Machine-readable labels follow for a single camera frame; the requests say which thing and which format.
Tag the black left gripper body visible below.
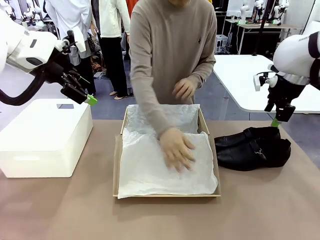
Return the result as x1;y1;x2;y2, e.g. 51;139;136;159
44;59;76;87

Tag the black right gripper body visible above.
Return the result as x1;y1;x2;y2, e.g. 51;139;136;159
266;80;305;108

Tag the black leather dress shoe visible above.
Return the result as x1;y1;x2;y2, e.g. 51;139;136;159
214;126;282;148
215;138;292;172

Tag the white tissue paper sheet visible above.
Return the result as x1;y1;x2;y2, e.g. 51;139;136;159
124;104;201;137
117;131;219;200

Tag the person's left forearm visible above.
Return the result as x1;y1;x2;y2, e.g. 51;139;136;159
191;57;217;85

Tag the person's right forearm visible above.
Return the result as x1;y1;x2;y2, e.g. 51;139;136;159
133;74;174;140

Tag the white plastic storage box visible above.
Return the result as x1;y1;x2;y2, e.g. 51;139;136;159
0;98;94;179

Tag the person's left hand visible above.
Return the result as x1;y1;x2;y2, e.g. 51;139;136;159
171;77;201;103

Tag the person's right hand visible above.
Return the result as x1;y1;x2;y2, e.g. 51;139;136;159
158;127;197;174

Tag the black bulky background object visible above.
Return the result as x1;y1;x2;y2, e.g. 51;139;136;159
309;61;320;90

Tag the white side table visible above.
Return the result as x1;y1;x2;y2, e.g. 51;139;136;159
212;54;320;114

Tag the bystander in white shirt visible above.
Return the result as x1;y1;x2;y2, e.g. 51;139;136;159
44;0;97;96

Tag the bystander with black trousers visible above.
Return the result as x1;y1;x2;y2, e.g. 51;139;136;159
98;0;136;101

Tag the black vertical pole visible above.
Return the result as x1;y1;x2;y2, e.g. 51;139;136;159
252;0;270;57

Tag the background work table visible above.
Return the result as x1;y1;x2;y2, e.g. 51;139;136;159
224;18;305;55

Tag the white plastic crate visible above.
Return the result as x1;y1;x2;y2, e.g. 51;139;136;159
215;34;229;54

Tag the bystander in orange top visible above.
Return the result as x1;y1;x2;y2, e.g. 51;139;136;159
125;0;137;18

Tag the person in beige sweater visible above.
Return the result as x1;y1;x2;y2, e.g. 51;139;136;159
128;0;218;106

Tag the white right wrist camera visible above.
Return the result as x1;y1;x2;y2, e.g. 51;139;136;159
253;71;279;91

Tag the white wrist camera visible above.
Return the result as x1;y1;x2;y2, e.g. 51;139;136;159
253;71;279;91
71;26;88;53

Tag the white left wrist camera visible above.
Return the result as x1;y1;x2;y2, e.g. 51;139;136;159
71;26;88;53

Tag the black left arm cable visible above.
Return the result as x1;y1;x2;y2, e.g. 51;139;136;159
0;67;63;106

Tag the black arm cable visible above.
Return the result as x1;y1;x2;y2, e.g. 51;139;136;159
307;33;320;59
0;67;63;106

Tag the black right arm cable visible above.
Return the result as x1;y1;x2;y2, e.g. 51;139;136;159
307;33;320;59

